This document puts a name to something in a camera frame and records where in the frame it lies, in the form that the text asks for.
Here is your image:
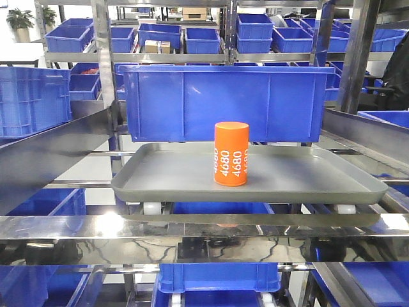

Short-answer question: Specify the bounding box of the orange cylindrical capacitor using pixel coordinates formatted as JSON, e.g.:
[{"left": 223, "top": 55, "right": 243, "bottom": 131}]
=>
[{"left": 213, "top": 122, "right": 249, "bottom": 187}]

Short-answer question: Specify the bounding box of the cardboard box on shelf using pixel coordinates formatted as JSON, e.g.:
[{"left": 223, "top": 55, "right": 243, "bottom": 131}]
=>
[{"left": 144, "top": 40, "right": 171, "bottom": 54}]

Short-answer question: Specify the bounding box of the stainless steel shelf rack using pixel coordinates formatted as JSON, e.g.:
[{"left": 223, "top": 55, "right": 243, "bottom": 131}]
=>
[{"left": 0, "top": 0, "right": 409, "bottom": 307}]

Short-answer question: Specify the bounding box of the large blue bin behind tray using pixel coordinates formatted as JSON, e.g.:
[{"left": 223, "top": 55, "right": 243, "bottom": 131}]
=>
[{"left": 120, "top": 65, "right": 334, "bottom": 143}]

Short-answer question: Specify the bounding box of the grey plastic tray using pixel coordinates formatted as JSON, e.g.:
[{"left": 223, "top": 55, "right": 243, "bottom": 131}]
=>
[{"left": 111, "top": 142, "right": 388, "bottom": 205}]

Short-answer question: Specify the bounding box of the blue bin upper centre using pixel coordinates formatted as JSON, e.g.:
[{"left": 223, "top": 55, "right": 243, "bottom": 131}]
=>
[{"left": 185, "top": 28, "right": 220, "bottom": 54}]

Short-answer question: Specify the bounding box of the blue bin lower centre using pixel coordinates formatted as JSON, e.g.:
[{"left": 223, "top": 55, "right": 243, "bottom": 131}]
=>
[{"left": 151, "top": 262, "right": 281, "bottom": 306}]

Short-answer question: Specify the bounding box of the stacked blue bins upper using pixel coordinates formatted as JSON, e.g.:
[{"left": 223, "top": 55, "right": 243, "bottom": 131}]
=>
[{"left": 236, "top": 13, "right": 274, "bottom": 54}]

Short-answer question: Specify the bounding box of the blue ribbed crate left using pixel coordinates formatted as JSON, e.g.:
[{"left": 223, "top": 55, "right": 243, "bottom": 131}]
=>
[{"left": 1, "top": 67, "right": 72, "bottom": 139}]

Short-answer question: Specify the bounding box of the blue bin upper left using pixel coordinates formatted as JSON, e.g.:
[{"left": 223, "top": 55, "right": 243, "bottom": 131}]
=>
[{"left": 45, "top": 26, "right": 93, "bottom": 52}]

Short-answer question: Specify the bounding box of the blue bin lower right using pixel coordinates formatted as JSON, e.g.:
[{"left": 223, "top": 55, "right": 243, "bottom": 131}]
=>
[{"left": 313, "top": 262, "right": 408, "bottom": 306}]

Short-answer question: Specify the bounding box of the blue bin lower left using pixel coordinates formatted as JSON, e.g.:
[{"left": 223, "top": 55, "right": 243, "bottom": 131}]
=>
[{"left": 1, "top": 189, "right": 103, "bottom": 306}]

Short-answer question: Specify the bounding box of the potted plant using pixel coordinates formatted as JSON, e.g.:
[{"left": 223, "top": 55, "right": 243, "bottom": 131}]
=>
[{"left": 6, "top": 8, "right": 34, "bottom": 43}]

